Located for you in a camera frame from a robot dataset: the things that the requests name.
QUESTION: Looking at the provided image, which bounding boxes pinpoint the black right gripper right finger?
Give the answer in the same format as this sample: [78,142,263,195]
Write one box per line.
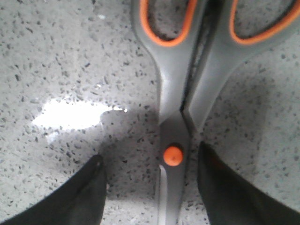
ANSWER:
[197,142,300,225]

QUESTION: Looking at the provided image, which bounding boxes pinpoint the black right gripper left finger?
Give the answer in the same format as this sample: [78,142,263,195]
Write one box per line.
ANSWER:
[3,155,106,225]

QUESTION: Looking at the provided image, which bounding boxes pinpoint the grey orange scissors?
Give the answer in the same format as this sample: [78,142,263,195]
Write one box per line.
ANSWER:
[131,0,300,225]

